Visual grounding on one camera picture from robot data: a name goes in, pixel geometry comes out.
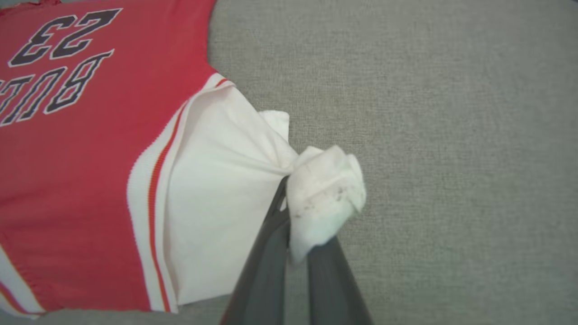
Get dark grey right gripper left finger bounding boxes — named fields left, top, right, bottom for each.
left=219, top=176, right=292, bottom=325

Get grey fabric sofa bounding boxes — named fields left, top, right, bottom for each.
left=0, top=0, right=578, bottom=325

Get red white basketball jersey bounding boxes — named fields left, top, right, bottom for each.
left=0, top=0, right=367, bottom=319

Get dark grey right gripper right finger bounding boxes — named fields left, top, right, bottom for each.
left=306, top=236, right=374, bottom=325

